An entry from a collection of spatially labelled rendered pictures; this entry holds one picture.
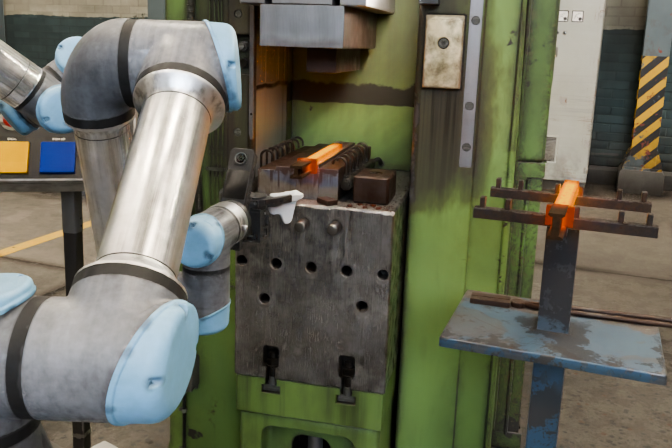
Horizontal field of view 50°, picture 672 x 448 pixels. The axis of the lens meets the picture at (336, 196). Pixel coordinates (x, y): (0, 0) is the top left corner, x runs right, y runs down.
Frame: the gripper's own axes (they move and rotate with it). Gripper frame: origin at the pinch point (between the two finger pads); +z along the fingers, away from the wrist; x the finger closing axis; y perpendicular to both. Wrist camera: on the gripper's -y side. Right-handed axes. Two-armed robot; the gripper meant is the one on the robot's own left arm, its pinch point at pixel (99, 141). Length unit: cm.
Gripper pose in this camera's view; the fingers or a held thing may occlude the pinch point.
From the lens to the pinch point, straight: 165.2
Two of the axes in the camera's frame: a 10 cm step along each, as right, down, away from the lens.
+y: -0.7, -9.5, 3.0
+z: -2.0, 3.1, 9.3
